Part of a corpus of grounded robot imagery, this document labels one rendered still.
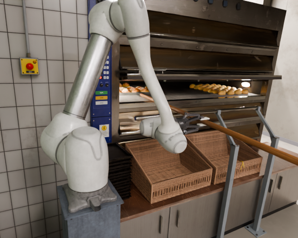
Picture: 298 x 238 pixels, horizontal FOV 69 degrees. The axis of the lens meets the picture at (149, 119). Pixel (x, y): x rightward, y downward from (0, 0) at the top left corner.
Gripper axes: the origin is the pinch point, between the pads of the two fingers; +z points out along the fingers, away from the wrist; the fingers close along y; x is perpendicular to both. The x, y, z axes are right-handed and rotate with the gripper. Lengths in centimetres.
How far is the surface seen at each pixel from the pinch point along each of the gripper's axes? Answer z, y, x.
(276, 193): 116, 89, -12
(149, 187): -25, 49, -17
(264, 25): 125, -73, -66
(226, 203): 39, 73, -5
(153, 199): -23, 58, -14
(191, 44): 34, -48, -65
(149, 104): -4, 3, -64
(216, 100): 72, 3, -65
